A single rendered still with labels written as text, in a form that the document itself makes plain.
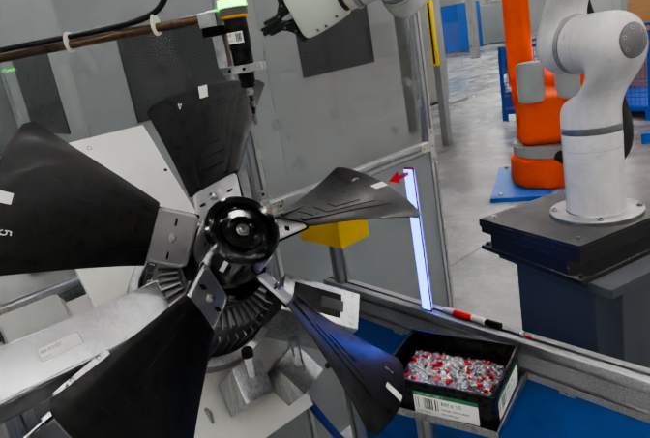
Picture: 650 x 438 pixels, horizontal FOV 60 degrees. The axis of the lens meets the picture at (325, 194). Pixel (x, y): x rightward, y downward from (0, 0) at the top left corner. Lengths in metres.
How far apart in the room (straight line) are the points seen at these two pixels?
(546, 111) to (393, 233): 2.68
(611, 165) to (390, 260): 1.16
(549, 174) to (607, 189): 3.45
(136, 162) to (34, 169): 0.38
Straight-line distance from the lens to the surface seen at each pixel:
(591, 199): 1.31
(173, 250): 0.92
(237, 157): 0.98
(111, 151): 1.26
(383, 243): 2.21
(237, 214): 0.88
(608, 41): 1.20
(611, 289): 1.22
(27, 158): 0.91
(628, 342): 1.33
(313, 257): 1.98
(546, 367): 1.18
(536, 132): 4.74
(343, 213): 0.99
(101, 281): 1.10
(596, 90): 1.24
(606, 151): 1.29
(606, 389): 1.14
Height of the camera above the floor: 1.48
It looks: 15 degrees down
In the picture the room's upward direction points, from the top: 10 degrees counter-clockwise
